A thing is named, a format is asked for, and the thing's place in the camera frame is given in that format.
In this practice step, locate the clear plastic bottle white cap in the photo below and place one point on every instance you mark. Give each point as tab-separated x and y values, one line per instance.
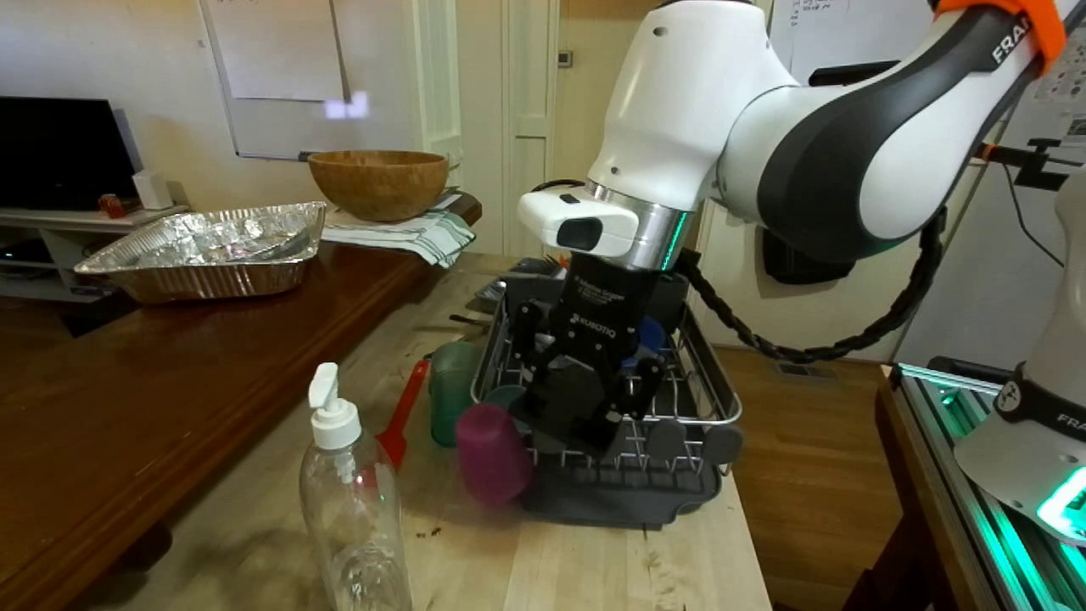
352	520

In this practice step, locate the red spatula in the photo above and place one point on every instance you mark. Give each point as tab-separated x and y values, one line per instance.
398	434

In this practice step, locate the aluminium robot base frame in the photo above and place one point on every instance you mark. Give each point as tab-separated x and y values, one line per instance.
960	520

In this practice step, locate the wooden salad bowl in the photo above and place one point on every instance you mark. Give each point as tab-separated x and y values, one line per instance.
377	188

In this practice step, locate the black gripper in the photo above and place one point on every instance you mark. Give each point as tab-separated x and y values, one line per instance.
623	300

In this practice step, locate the white low shelf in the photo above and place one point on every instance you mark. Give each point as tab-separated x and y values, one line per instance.
45	242

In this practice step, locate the aluminium foil baking tray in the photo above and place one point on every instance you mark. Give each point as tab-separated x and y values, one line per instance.
204	255

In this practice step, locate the dark wooden dining table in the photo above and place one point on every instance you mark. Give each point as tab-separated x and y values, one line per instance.
171	395

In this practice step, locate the black tripod pole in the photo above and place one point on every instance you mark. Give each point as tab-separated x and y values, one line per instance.
1035	156

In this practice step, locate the grey dish drying rack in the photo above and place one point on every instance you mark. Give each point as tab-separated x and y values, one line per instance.
631	492

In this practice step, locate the green plastic cup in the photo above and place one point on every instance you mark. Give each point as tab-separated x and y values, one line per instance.
450	391

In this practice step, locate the white wall board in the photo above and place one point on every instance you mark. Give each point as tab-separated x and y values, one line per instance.
283	112

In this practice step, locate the light wood kitchen island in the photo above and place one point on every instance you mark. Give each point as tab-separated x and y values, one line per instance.
563	564

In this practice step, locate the black monitor screen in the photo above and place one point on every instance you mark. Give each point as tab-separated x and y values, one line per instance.
57	152

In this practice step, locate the black hanging bag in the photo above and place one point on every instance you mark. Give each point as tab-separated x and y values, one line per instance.
799	264

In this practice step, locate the magenta plastic cup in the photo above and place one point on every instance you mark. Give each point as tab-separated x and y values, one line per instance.
493	458

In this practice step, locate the green striped dish towel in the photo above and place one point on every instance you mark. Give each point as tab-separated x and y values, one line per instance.
420	234

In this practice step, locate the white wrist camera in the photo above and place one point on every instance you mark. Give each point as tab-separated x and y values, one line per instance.
549	216

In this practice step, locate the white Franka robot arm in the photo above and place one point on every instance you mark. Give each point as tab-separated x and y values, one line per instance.
700	102

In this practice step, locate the small red object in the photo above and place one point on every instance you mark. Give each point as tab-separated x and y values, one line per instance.
109	204

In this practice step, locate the white door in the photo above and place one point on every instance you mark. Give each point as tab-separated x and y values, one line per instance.
529	112

